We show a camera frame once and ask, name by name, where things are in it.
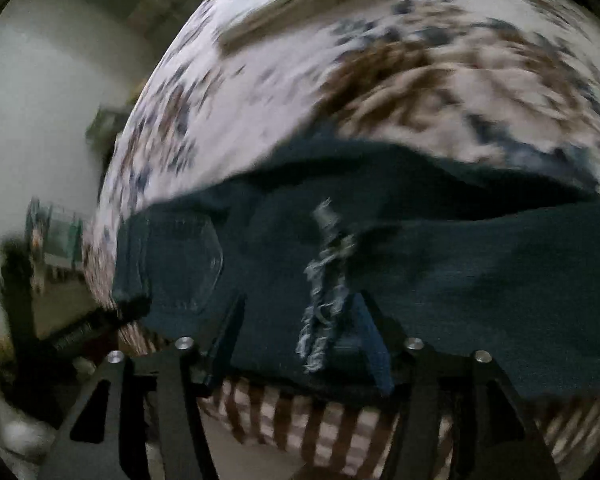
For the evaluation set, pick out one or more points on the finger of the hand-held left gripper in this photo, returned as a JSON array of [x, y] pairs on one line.
[[105, 327]]

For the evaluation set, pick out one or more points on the teal storage rack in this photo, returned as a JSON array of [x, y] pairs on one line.
[[55, 232]]

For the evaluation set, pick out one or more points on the brown checkered bed sheet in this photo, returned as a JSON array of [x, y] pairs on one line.
[[290, 420]]

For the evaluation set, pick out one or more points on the floral bedspread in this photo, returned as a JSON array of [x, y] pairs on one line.
[[280, 85]]

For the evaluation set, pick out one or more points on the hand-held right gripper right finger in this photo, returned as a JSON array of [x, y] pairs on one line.
[[375, 350]]

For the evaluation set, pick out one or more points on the dark blue jeans pants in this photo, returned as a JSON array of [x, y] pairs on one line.
[[455, 285]]

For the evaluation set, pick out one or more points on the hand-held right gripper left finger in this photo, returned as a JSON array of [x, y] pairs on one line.
[[227, 330]]

